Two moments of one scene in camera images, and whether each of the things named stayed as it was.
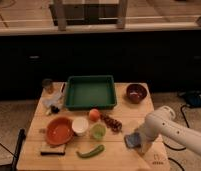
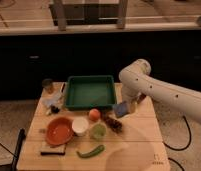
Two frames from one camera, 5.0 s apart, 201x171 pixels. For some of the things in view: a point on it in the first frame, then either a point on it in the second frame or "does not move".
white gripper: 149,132 to 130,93
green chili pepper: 93,153 does not move
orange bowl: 59,130 does not move
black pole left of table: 21,138 does not move
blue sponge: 133,140 to 120,110
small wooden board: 48,150 does not move
